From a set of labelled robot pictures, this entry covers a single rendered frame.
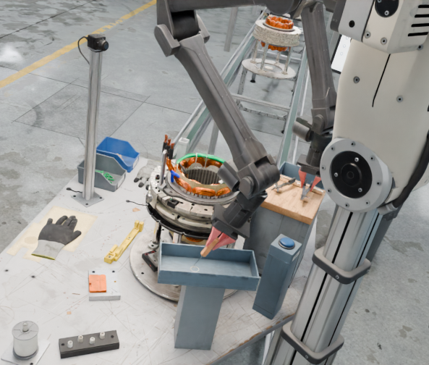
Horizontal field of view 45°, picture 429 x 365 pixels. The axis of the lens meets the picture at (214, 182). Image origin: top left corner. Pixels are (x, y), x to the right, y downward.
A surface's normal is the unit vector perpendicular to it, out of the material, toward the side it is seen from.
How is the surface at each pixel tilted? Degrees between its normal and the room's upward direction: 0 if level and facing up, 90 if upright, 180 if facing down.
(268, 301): 90
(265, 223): 90
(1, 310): 0
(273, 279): 90
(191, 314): 90
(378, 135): 109
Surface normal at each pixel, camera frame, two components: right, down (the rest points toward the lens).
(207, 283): 0.07, 0.52
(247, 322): 0.18, -0.84
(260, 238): -0.39, 0.41
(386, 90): -0.74, 0.22
